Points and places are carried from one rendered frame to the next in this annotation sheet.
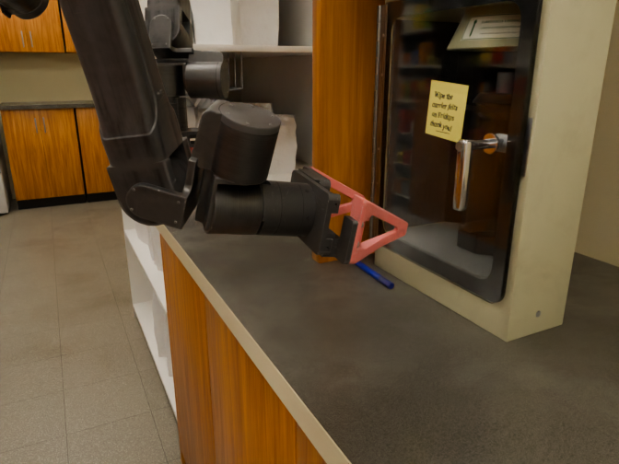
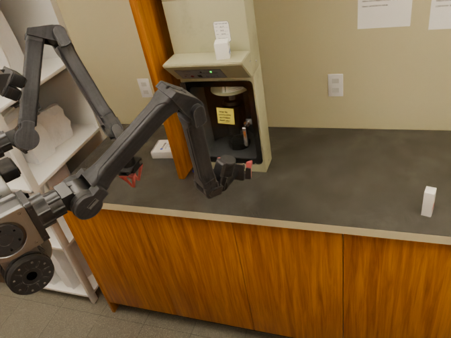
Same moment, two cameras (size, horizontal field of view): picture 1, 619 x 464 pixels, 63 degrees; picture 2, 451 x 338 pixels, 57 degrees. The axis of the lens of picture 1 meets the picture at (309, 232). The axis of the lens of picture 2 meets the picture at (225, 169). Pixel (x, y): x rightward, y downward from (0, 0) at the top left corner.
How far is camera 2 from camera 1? 1.22 m
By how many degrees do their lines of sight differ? 38
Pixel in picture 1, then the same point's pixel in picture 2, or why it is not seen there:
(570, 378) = (287, 173)
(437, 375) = (263, 191)
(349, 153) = (180, 135)
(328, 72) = not seen: hidden behind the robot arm
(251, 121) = (231, 161)
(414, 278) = not seen: hidden behind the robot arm
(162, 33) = (119, 131)
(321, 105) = (170, 125)
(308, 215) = (237, 172)
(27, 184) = not seen: outside the picture
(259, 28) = (14, 62)
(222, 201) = (227, 182)
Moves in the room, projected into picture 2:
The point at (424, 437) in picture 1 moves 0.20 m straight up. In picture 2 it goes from (277, 205) to (272, 165)
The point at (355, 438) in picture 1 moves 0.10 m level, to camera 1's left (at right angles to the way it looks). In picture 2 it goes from (266, 214) to (249, 229)
